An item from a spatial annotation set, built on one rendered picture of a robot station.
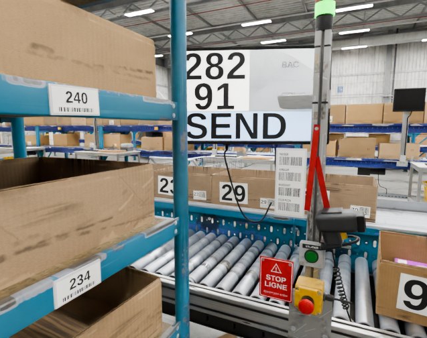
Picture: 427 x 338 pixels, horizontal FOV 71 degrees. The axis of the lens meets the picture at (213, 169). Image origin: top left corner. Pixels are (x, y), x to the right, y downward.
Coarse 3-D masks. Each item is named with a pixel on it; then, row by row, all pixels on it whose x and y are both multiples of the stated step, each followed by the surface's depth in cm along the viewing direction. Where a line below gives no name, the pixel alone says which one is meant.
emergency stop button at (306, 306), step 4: (300, 300) 78; (304, 300) 77; (308, 300) 77; (300, 304) 77; (304, 304) 77; (308, 304) 77; (312, 304) 77; (300, 308) 78; (304, 308) 77; (308, 308) 77; (312, 308) 76; (304, 312) 77; (308, 312) 77; (312, 312) 77
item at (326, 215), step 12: (324, 216) 77; (336, 216) 76; (348, 216) 74; (360, 216) 73; (324, 228) 77; (336, 228) 76; (348, 228) 74; (360, 228) 73; (324, 240) 79; (336, 240) 77
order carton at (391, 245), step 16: (384, 240) 112; (400, 240) 109; (416, 240) 107; (384, 256) 112; (400, 256) 110; (416, 256) 107; (384, 272) 87; (400, 272) 85; (416, 272) 83; (384, 288) 88; (384, 304) 88; (416, 320) 85
